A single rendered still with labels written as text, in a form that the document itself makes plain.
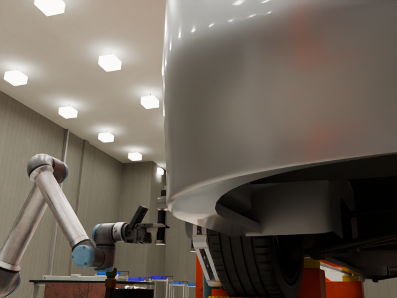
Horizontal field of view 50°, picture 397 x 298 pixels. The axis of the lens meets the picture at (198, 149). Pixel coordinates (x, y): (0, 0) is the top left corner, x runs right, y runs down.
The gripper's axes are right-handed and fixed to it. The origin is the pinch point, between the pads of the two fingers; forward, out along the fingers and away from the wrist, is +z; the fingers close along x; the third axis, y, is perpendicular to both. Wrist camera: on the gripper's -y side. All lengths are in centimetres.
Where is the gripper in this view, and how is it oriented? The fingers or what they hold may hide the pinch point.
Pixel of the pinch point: (165, 225)
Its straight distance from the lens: 192.3
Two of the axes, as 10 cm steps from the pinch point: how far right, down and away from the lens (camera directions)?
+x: -4.3, -3.0, -8.5
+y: -0.2, 9.5, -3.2
